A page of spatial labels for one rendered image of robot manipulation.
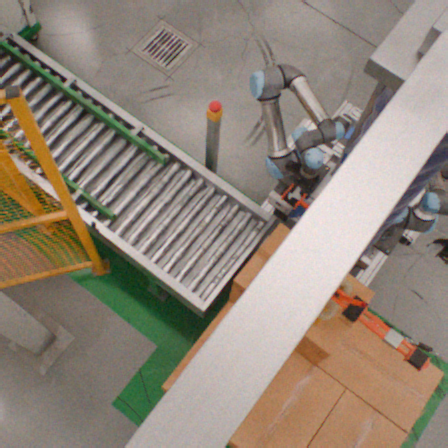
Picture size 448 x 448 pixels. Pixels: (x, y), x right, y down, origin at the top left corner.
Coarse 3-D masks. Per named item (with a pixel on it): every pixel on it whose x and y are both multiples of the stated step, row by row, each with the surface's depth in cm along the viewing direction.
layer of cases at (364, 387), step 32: (192, 352) 325; (352, 352) 330; (384, 352) 331; (288, 384) 322; (320, 384) 323; (352, 384) 324; (384, 384) 324; (416, 384) 325; (256, 416) 315; (288, 416) 316; (320, 416) 317; (352, 416) 318; (384, 416) 319; (416, 416) 319
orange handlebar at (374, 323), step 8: (304, 208) 290; (344, 304) 273; (368, 312) 272; (360, 320) 271; (376, 320) 270; (368, 328) 271; (376, 328) 269; (384, 328) 270; (384, 336) 268; (408, 344) 268; (400, 352) 267; (424, 368) 265
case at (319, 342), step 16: (272, 240) 308; (256, 256) 305; (240, 272) 301; (256, 272) 302; (240, 288) 303; (352, 288) 301; (336, 320) 295; (304, 336) 293; (320, 336) 292; (336, 336) 292; (304, 352) 318; (320, 352) 296
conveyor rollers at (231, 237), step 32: (0, 64) 383; (64, 128) 370; (96, 128) 370; (32, 160) 361; (64, 160) 361; (128, 160) 364; (96, 192) 355; (192, 192) 358; (128, 224) 350; (160, 224) 350; (224, 224) 352; (256, 224) 354; (160, 256) 344; (192, 256) 345; (192, 288) 338
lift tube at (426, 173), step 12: (384, 96) 140; (372, 120) 151; (444, 144) 134; (432, 156) 140; (444, 156) 141; (432, 168) 145; (420, 180) 153; (408, 192) 162; (408, 204) 178; (396, 216) 179; (384, 228) 189; (372, 240) 202
